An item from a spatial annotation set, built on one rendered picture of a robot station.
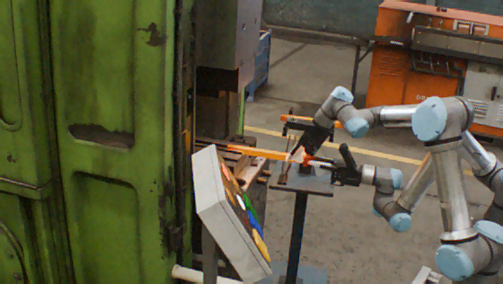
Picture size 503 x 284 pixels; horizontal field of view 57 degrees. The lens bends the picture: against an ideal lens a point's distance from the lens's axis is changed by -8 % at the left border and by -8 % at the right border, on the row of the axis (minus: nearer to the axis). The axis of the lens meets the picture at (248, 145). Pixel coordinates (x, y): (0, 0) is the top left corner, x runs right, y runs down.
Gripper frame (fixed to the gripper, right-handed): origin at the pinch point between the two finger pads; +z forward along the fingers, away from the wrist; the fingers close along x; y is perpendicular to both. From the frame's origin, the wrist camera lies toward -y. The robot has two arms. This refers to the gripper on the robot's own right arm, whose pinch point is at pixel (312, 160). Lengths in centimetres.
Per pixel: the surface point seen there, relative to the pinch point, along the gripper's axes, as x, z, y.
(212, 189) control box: -67, 16, -19
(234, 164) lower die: -10.4, 27.7, 2.4
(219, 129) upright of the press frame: 23, 46, 3
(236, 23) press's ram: -17, 27, -52
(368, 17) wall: 758, 19, 46
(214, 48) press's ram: -17, 35, -43
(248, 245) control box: -70, 5, -5
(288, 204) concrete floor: 136, 31, 101
